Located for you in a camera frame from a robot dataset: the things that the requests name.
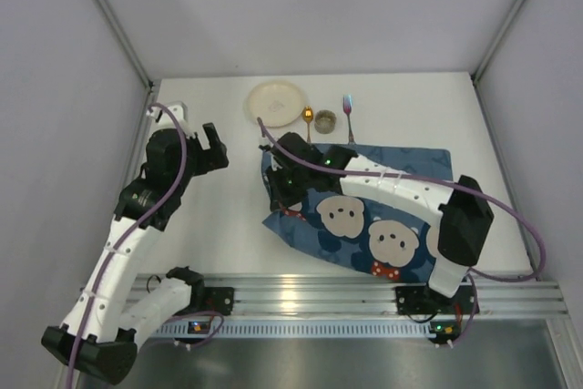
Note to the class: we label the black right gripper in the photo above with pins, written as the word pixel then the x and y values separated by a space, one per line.
pixel 275 189

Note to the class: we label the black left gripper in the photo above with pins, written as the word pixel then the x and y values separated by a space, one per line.
pixel 206 152

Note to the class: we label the gold spoon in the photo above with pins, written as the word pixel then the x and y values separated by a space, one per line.
pixel 308 116

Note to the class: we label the blue cartoon bear placemat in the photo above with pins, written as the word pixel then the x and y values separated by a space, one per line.
pixel 360 234

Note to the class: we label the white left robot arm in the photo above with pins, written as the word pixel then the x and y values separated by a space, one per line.
pixel 101 336

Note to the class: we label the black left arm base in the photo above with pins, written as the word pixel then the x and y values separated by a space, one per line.
pixel 216 299

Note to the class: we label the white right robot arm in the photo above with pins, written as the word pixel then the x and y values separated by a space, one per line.
pixel 457 211

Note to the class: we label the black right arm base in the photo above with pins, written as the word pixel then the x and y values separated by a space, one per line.
pixel 417 300

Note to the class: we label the cream round plate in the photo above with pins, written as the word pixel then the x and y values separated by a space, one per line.
pixel 277 103

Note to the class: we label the iridescent fork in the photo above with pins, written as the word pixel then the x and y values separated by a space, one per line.
pixel 347 110

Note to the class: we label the aluminium mounting rail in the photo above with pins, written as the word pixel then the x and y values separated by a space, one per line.
pixel 312 296

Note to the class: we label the perforated cable duct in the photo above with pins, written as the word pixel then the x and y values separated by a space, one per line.
pixel 276 329

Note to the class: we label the left aluminium frame post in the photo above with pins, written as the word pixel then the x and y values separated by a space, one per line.
pixel 107 11

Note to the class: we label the aluminium frame post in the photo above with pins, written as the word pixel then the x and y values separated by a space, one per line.
pixel 495 43
pixel 107 11

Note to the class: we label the right aluminium frame post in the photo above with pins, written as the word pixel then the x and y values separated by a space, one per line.
pixel 495 43

